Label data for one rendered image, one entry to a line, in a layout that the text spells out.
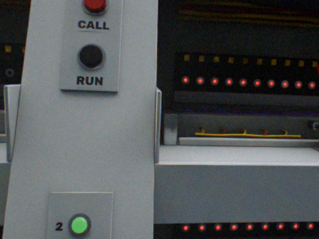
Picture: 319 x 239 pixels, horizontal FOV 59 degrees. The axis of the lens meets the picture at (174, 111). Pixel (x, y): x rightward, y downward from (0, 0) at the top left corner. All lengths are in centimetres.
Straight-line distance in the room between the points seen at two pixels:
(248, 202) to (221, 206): 2
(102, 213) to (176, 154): 7
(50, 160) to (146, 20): 12
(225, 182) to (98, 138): 9
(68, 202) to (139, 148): 6
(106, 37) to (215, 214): 15
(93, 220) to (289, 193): 14
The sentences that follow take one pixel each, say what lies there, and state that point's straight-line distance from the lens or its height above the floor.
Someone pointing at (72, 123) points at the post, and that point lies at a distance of 21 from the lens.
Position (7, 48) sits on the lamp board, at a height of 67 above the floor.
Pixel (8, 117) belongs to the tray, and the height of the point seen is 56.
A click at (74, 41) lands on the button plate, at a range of 22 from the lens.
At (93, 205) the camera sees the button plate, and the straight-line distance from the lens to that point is 20.
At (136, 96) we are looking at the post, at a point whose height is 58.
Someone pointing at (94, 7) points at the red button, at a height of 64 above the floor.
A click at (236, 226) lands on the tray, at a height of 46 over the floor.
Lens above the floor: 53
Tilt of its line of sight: 12 degrees up
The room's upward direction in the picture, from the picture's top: straight up
